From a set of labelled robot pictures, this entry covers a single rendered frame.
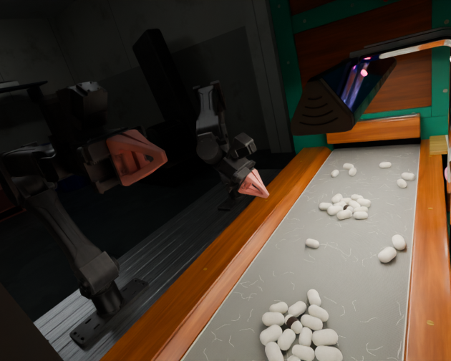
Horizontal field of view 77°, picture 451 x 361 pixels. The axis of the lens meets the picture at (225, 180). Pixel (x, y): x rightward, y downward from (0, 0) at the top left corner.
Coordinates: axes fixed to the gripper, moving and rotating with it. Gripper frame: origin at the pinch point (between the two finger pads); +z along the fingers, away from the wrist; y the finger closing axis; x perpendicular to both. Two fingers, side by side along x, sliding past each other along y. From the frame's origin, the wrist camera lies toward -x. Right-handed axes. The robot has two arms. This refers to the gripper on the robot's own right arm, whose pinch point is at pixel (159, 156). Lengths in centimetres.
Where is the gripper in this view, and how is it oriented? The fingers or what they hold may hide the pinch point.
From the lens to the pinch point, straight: 35.9
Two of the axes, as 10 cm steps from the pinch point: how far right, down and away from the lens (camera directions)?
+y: 5.6, -4.3, 7.1
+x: 2.4, 9.0, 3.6
